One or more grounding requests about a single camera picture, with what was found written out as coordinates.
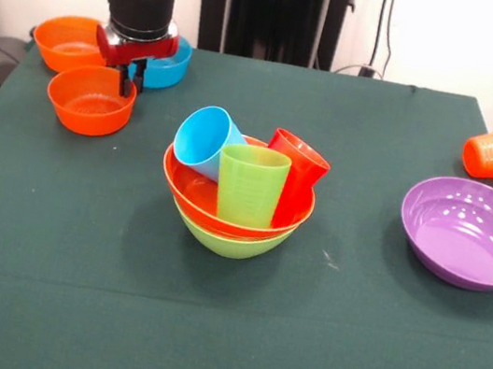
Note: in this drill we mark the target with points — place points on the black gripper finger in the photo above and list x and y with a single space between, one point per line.
126 81
140 74

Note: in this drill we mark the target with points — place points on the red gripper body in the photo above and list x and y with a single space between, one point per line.
136 52

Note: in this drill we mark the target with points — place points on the small orange bowl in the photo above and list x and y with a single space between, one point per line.
61 44
87 115

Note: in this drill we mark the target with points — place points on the blue cup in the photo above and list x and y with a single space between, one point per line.
202 139

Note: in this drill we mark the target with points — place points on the wide orange bowl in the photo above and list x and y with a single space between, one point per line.
188 193

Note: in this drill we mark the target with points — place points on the green cup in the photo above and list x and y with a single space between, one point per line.
250 190

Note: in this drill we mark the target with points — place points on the red cup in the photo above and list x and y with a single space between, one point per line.
299 179

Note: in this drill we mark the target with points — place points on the green bowl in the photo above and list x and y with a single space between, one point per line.
227 245

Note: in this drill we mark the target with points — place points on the blue bowl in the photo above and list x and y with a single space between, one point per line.
166 71

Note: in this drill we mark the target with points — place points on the dark green tablecloth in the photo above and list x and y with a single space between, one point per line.
205 319

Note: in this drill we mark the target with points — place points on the purple bowl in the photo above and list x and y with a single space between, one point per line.
464 240

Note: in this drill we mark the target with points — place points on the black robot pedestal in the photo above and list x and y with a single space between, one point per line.
257 6

